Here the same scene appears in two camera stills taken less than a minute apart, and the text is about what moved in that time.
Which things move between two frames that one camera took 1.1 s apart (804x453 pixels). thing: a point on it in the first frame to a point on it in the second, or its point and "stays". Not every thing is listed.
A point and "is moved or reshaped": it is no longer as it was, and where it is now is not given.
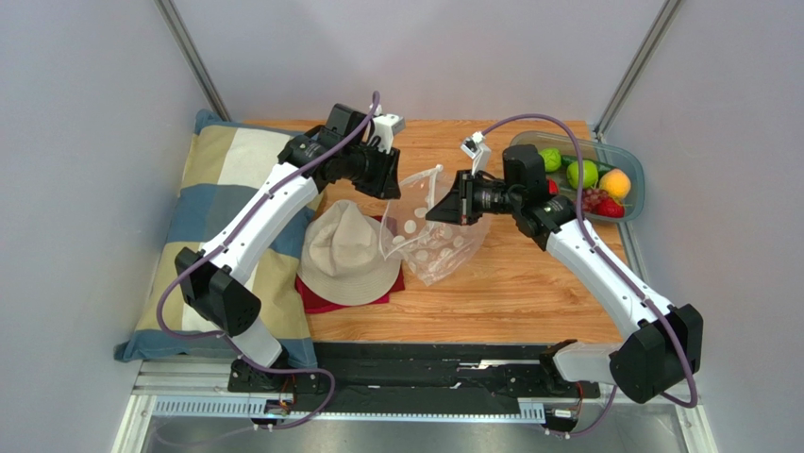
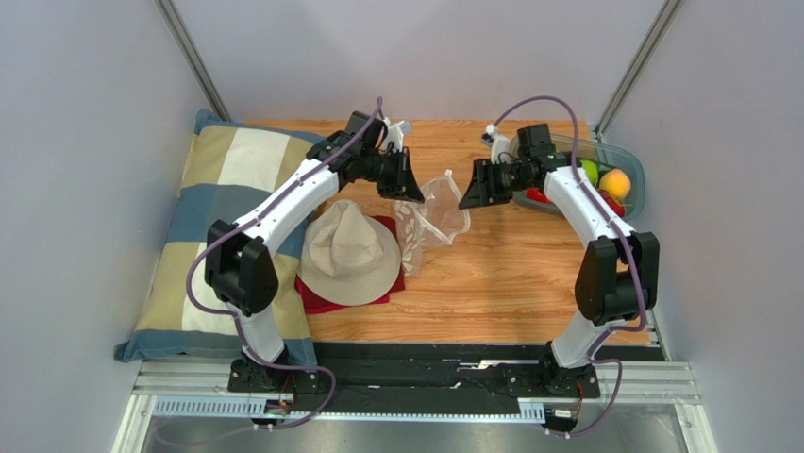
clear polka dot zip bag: [431, 246] is moved or reshaped
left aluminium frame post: [193, 56] stays
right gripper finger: [452, 208] to [479, 192]
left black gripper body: [364, 167] stays
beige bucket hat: [342, 260] stays
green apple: [590, 174] stays
